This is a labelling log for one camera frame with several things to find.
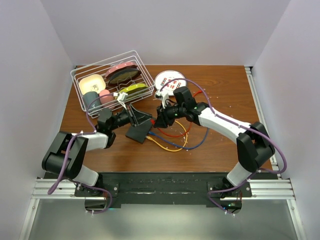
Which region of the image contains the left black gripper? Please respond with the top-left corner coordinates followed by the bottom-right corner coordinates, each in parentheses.
top-left (109, 103), bottom-right (152, 131)

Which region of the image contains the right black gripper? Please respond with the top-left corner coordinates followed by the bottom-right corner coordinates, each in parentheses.
top-left (153, 101), bottom-right (186, 129)

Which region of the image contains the red ethernet cable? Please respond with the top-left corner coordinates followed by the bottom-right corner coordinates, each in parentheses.
top-left (149, 90), bottom-right (203, 138)

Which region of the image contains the blue ethernet cable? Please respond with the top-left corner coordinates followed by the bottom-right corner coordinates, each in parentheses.
top-left (148, 127), bottom-right (210, 151)

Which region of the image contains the yellow ethernet cable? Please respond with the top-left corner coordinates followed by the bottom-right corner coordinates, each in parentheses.
top-left (146, 119), bottom-right (190, 153)

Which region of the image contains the black network switch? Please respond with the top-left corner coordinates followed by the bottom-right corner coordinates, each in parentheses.
top-left (125, 120), bottom-right (153, 144)

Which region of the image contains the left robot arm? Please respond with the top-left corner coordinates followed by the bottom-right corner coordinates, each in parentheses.
top-left (41, 104), bottom-right (153, 196)

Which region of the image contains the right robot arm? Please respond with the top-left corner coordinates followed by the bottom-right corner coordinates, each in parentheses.
top-left (154, 86), bottom-right (275, 197)

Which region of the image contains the yellow-green plate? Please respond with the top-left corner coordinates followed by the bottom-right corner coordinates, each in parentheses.
top-left (118, 83), bottom-right (148, 98)

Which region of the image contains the pink cup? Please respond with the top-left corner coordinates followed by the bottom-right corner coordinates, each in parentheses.
top-left (99, 89), bottom-right (115, 110)

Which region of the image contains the dark brown plate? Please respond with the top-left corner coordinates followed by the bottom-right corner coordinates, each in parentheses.
top-left (107, 67), bottom-right (141, 86)

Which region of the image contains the white patterned round plate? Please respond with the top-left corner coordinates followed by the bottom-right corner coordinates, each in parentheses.
top-left (154, 70), bottom-right (187, 97)

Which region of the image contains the pink dotted plate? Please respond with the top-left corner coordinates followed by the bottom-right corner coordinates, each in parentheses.
top-left (105, 61), bottom-right (137, 79)

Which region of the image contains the cream square bowl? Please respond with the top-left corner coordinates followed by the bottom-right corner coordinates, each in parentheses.
top-left (79, 74), bottom-right (106, 95)

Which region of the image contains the grey cup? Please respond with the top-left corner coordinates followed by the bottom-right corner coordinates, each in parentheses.
top-left (83, 91), bottom-right (101, 113)

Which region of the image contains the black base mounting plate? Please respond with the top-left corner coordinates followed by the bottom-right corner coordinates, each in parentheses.
top-left (74, 171), bottom-right (253, 209)

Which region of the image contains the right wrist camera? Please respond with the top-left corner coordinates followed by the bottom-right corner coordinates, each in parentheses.
top-left (154, 90), bottom-right (169, 109)

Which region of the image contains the white wire dish rack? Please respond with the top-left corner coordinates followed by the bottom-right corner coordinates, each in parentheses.
top-left (70, 50), bottom-right (155, 112)

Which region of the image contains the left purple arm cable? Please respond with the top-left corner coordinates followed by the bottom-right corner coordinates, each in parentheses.
top-left (47, 94), bottom-right (121, 196)

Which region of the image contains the aluminium frame rail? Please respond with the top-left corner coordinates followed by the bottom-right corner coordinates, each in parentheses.
top-left (244, 65), bottom-right (307, 240)

